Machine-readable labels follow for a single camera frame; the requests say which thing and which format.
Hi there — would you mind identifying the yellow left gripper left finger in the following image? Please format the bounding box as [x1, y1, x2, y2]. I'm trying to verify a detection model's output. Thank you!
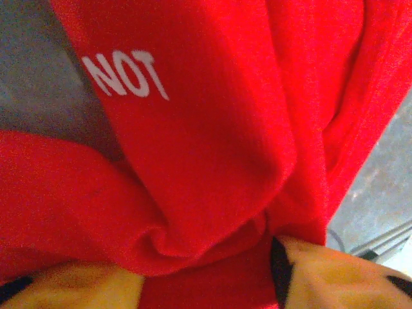
[0, 261, 146, 309]

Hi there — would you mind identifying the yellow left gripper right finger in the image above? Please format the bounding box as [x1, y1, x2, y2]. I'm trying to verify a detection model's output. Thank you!
[269, 236, 412, 309]

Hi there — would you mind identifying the red printed t-shirt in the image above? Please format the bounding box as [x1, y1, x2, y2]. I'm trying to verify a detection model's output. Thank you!
[0, 0, 412, 309]

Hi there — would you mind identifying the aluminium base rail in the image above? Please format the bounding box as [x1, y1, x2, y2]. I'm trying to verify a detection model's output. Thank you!
[350, 223, 412, 258]

